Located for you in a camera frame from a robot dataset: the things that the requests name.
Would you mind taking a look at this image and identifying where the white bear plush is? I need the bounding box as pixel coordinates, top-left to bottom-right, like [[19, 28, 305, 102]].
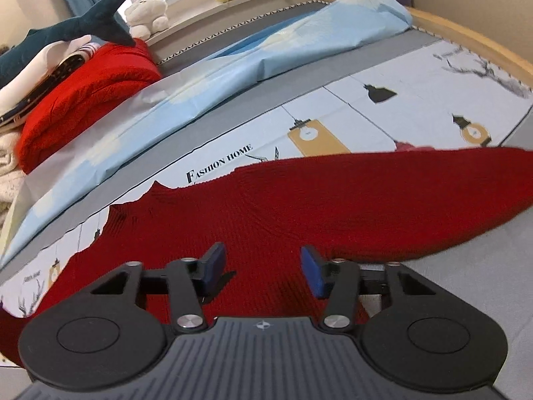
[[124, 0, 170, 39]]

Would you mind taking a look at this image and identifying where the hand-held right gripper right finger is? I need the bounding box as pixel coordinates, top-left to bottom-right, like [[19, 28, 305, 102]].
[[300, 245, 439, 336]]

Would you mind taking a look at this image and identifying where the dark red knit sweater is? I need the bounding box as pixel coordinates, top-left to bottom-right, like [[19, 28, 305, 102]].
[[0, 147, 533, 369]]

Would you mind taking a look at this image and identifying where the dark teal shark plush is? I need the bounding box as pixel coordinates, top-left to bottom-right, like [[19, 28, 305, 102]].
[[0, 0, 136, 89]]

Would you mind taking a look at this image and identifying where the dark patterned cloth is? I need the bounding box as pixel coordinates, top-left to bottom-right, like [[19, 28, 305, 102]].
[[0, 46, 99, 128]]

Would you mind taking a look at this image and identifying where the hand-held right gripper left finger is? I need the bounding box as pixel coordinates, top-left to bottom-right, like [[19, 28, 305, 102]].
[[89, 242, 227, 335]]

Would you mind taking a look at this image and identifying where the grey mattress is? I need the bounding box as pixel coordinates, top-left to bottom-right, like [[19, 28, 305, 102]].
[[155, 0, 334, 67]]

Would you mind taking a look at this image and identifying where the bright red folded sweater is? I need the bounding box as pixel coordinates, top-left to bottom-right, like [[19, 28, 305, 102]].
[[17, 39, 163, 174]]

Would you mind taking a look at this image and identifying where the wooden bed frame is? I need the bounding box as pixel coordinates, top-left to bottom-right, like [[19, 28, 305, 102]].
[[406, 5, 533, 93]]

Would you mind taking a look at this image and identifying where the light blue sheet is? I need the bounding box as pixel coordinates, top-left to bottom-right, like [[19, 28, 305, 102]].
[[0, 0, 413, 268]]

